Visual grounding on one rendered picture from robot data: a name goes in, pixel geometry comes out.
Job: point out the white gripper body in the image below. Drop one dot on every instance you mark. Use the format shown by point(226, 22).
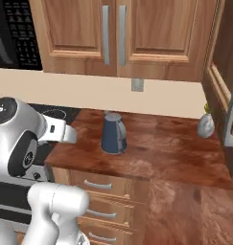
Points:
point(70, 134)

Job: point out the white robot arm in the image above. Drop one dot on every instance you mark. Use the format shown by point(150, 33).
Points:
point(12, 134)

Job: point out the blue kettle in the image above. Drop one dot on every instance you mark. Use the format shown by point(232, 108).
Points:
point(112, 137)

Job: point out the silver stove knob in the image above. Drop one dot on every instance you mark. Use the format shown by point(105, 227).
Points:
point(36, 175)

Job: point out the wooden drawer front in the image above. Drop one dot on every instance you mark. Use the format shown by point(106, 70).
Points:
point(121, 234)
point(121, 210)
point(127, 186)

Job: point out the wooden cupboard door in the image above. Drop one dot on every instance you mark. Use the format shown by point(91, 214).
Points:
point(166, 35)
point(73, 35)

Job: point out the black microwave oven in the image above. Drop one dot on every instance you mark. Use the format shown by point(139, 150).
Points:
point(18, 32)

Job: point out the white vase with plant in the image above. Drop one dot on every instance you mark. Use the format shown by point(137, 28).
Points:
point(205, 126)

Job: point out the grey wall socket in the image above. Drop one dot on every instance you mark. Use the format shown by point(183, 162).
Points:
point(137, 85)

